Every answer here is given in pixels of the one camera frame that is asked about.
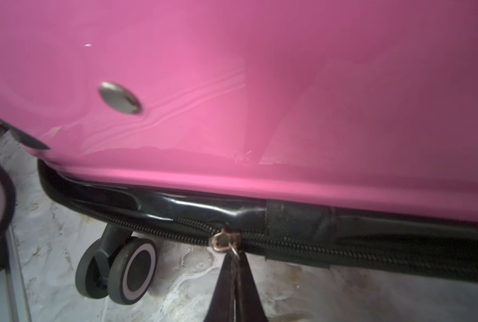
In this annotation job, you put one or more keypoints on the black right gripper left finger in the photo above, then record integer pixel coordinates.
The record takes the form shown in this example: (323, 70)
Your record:
(222, 306)

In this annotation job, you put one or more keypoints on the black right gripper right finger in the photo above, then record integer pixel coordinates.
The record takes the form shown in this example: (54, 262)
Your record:
(248, 306)

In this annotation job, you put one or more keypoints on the metal zipper pull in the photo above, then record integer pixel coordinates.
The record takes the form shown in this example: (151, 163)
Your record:
(226, 241)

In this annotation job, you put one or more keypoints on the pink hard-shell suitcase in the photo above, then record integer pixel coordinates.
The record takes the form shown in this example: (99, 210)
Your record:
(324, 132)

